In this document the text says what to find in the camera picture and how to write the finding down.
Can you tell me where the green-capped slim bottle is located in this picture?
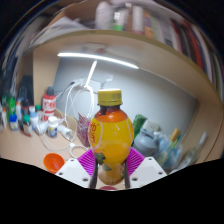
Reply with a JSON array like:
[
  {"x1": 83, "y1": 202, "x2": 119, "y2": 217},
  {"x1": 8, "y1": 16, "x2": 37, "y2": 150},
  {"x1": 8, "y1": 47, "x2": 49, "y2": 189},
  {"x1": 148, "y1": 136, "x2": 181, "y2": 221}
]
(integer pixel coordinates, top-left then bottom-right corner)
[{"x1": 168, "y1": 134, "x2": 183, "y2": 153}]

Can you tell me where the white cable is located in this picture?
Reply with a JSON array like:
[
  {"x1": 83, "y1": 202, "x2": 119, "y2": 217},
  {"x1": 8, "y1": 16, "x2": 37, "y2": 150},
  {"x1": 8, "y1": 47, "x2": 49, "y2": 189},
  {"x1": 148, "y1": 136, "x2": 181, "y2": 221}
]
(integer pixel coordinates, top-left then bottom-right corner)
[{"x1": 39, "y1": 79, "x2": 96, "y2": 159}]

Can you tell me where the blue-capped small white bottle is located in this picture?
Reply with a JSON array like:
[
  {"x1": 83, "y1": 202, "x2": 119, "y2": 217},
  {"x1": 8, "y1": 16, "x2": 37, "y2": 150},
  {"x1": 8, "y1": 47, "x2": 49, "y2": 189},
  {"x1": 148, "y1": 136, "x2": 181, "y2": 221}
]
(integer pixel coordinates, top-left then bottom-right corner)
[{"x1": 8, "y1": 114, "x2": 20, "y2": 132}]

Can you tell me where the pink drink carton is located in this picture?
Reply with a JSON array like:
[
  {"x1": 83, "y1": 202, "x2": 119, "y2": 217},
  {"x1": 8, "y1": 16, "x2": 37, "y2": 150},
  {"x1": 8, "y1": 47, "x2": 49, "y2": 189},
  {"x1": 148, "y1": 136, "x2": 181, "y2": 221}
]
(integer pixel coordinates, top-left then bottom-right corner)
[{"x1": 77, "y1": 112, "x2": 93, "y2": 148}]

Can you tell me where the blue plastic bag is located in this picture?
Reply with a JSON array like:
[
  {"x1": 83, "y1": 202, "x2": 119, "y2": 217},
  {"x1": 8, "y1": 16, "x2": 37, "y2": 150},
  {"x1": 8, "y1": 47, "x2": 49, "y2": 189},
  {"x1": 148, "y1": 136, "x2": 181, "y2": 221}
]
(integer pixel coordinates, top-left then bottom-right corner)
[{"x1": 154, "y1": 131, "x2": 184, "y2": 168}]

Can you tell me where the white wall power socket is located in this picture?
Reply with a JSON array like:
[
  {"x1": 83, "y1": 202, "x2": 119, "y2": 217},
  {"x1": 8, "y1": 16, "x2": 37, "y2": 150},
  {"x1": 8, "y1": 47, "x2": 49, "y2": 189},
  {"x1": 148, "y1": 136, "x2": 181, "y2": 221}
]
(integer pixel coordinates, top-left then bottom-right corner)
[{"x1": 74, "y1": 78, "x2": 103, "y2": 93}]

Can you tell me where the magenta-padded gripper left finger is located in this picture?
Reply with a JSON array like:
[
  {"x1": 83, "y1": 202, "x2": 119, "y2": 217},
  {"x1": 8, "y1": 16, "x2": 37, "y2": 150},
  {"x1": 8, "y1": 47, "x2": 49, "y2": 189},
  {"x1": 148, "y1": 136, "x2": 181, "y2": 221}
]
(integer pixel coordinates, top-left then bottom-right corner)
[{"x1": 54, "y1": 148, "x2": 100, "y2": 189}]

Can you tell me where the green plastic bottle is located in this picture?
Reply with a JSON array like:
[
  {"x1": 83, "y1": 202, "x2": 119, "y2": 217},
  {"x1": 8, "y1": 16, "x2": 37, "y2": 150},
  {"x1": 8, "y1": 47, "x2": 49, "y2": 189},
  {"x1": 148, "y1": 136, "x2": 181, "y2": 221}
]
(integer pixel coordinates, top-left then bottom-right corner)
[{"x1": 132, "y1": 113, "x2": 148, "y2": 141}]

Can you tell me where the gold-capped clear glass bottle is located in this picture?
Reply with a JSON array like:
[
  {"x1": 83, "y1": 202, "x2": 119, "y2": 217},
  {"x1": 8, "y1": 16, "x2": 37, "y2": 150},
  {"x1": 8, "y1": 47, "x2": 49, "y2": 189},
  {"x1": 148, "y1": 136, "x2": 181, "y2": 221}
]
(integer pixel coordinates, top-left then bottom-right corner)
[{"x1": 166, "y1": 127, "x2": 183, "y2": 161}]

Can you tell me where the white pill bottle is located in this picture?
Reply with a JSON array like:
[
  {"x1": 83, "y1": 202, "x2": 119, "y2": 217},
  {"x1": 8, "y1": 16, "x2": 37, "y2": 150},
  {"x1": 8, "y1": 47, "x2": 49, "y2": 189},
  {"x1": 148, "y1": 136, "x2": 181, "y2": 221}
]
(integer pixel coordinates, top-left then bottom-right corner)
[{"x1": 47, "y1": 115, "x2": 60, "y2": 139}]

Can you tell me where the orange plastic cup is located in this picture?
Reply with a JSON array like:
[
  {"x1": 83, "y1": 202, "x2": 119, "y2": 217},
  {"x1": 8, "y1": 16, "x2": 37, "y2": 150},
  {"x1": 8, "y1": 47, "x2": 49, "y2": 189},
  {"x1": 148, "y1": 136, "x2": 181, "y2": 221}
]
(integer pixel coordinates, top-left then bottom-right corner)
[{"x1": 42, "y1": 152, "x2": 66, "y2": 175}]

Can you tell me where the white LED light bar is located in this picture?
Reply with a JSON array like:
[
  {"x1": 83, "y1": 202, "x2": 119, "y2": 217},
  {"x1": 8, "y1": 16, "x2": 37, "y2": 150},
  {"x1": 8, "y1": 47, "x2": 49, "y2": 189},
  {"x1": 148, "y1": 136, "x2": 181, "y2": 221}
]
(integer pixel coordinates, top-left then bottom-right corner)
[{"x1": 57, "y1": 51, "x2": 140, "y2": 70}]

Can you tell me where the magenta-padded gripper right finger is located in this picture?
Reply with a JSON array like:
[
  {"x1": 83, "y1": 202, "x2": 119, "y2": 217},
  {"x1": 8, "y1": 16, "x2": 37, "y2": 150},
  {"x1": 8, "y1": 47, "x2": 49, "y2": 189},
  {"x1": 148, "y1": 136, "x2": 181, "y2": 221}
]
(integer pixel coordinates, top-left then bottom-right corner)
[{"x1": 124, "y1": 147, "x2": 168, "y2": 190}]

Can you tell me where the small green bottle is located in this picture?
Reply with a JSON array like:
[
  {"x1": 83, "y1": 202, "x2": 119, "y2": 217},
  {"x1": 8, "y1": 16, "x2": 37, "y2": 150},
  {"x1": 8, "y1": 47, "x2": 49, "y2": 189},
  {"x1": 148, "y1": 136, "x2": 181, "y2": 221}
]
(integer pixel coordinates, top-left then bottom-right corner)
[{"x1": 6, "y1": 95, "x2": 17, "y2": 118}]

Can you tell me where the yellow-capped orange drink bottle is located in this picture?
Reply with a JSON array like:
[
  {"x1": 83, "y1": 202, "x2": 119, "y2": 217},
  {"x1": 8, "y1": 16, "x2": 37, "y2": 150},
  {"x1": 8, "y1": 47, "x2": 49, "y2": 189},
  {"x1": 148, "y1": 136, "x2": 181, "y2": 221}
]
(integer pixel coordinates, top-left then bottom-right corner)
[{"x1": 87, "y1": 88, "x2": 135, "y2": 186}]

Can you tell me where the green-capped small brown bottle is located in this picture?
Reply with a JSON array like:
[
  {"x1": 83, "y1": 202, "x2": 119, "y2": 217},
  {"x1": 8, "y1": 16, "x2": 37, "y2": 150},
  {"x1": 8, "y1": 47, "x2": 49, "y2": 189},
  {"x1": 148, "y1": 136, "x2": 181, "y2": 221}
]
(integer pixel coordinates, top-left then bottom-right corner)
[{"x1": 22, "y1": 114, "x2": 34, "y2": 137}]

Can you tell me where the red and white can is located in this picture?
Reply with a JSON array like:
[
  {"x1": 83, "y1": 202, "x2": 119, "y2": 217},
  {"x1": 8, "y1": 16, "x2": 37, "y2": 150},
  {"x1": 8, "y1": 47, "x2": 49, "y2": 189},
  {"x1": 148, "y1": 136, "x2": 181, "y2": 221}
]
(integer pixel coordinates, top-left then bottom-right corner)
[{"x1": 41, "y1": 86, "x2": 57, "y2": 122}]

